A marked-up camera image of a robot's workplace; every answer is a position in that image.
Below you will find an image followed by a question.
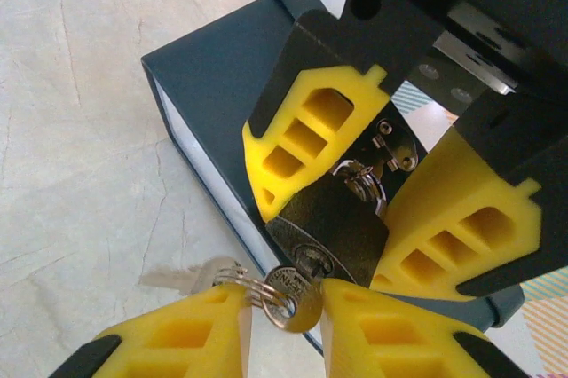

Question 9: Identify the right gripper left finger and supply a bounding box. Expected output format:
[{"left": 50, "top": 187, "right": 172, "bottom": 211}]
[{"left": 48, "top": 283, "right": 254, "bottom": 378}]

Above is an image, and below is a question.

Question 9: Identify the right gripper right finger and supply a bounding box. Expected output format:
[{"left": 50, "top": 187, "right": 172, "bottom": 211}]
[{"left": 319, "top": 278, "right": 533, "bottom": 378}]

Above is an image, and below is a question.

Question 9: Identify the starry night print box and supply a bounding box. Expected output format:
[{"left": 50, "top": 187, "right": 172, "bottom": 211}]
[{"left": 140, "top": 0, "right": 525, "bottom": 359}]

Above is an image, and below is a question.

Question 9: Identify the silver key ring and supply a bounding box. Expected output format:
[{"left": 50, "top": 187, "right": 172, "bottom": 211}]
[{"left": 211, "top": 264, "right": 299, "bottom": 322}]

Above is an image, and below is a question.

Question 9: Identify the brass padlock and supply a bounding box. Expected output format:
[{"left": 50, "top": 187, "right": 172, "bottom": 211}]
[{"left": 264, "top": 158, "right": 391, "bottom": 294}]

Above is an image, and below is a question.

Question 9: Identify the silver hasp latch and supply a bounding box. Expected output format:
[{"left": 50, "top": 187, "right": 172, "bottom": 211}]
[{"left": 369, "top": 117, "right": 421, "bottom": 174}]

